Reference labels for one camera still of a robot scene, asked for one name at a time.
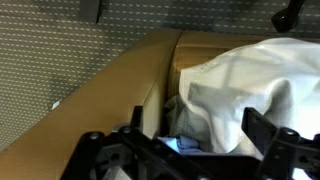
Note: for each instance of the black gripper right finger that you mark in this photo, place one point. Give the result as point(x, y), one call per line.
point(286, 153)

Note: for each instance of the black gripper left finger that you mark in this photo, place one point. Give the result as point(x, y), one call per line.
point(100, 153)

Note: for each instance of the black mesh office chair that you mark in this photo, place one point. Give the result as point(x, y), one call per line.
point(286, 16)

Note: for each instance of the brown cardboard box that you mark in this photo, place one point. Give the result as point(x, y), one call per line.
point(110, 100)

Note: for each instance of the small white paper scrap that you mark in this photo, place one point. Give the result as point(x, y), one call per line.
point(55, 105)

